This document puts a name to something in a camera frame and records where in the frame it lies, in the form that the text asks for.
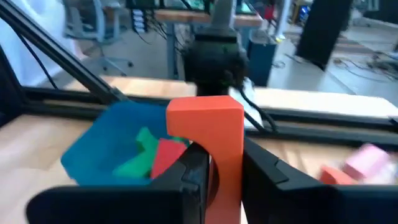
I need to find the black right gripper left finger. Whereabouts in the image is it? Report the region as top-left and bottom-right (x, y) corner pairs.
(26, 142), (210, 224)

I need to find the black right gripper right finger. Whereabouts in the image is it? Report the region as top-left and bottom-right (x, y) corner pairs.
(241, 136), (398, 224)

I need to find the green arch block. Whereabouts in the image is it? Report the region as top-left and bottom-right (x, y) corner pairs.
(112, 126), (160, 179)

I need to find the red block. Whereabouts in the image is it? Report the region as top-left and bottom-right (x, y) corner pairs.
(320, 166), (358, 186)
(150, 138), (188, 180)

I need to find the orange arch block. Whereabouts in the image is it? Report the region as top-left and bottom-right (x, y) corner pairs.
(165, 95), (245, 224)

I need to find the pink block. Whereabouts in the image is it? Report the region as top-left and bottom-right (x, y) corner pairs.
(343, 143), (391, 182)

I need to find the blue bin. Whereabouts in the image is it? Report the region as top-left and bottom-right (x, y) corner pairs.
(60, 101), (191, 187)

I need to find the dark blue box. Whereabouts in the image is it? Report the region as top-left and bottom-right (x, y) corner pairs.
(248, 37), (278, 87)

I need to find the black panel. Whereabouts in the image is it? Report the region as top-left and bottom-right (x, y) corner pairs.
(295, 0), (354, 71)

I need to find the office chair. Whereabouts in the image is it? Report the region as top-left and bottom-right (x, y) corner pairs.
(62, 0), (135, 77)

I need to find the wooden desk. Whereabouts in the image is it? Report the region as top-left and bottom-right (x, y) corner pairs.
(154, 8), (264, 79)

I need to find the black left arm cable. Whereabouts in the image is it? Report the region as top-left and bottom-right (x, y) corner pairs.
(238, 86), (278, 132)

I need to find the black frame strut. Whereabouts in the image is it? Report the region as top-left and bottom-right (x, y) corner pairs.
(0, 0), (129, 105)

